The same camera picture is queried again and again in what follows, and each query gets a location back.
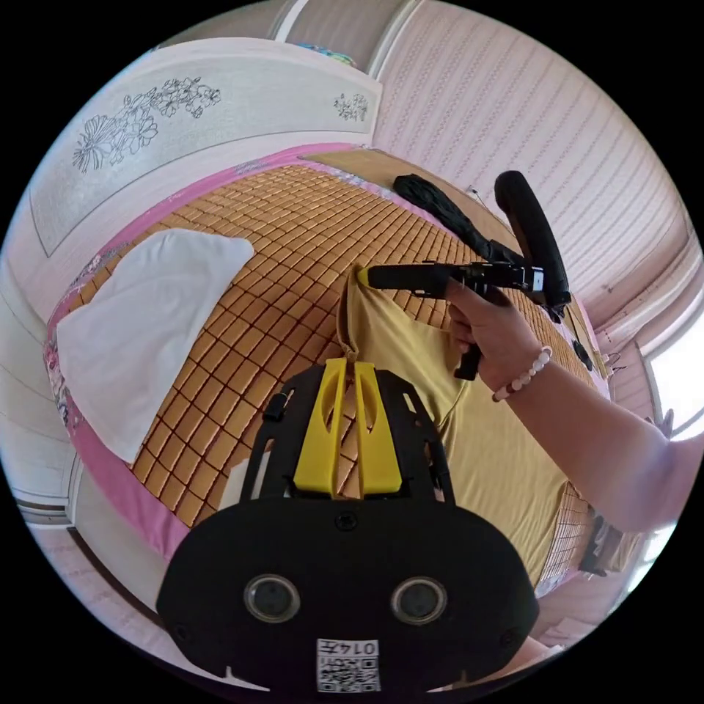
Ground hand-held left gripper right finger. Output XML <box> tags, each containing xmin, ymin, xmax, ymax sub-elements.
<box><xmin>353</xmin><ymin>362</ymin><xmax>401</xmax><ymax>498</ymax></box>

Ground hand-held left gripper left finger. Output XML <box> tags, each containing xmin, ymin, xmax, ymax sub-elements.
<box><xmin>293</xmin><ymin>358</ymin><xmax>350</xmax><ymax>494</ymax></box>

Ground khaki short sleeve shirt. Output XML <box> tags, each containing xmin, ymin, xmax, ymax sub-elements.
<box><xmin>338</xmin><ymin>266</ymin><xmax>587</xmax><ymax>587</ymax></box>

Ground person's right forearm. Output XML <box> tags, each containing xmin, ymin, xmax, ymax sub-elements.
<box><xmin>492</xmin><ymin>351</ymin><xmax>697</xmax><ymax>535</ymax></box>

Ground person's right hand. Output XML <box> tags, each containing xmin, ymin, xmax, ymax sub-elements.
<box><xmin>446</xmin><ymin>277</ymin><xmax>553</xmax><ymax>403</ymax></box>

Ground pile of clothes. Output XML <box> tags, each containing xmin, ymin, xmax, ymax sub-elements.
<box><xmin>393</xmin><ymin>173</ymin><xmax>527</xmax><ymax>268</ymax></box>

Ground bed with woven mat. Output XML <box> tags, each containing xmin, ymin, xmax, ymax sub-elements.
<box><xmin>24</xmin><ymin>46</ymin><xmax>634</xmax><ymax>587</ymax></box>

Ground flat brown carton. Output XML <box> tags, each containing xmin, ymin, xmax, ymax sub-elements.
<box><xmin>566</xmin><ymin>299</ymin><xmax>612</xmax><ymax>381</ymax></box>

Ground white pillow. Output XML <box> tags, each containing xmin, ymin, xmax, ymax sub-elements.
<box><xmin>54</xmin><ymin>228</ymin><xmax>257</xmax><ymax>464</ymax></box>

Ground colourful printed bundle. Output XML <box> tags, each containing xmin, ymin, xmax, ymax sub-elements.
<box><xmin>299</xmin><ymin>41</ymin><xmax>364</xmax><ymax>70</ymax></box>

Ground white framed glass doors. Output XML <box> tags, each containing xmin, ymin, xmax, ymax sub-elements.
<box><xmin>263</xmin><ymin>0</ymin><xmax>425</xmax><ymax>76</ymax></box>

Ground window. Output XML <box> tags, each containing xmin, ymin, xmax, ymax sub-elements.
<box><xmin>640</xmin><ymin>329</ymin><xmax>704</xmax><ymax>441</ymax></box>

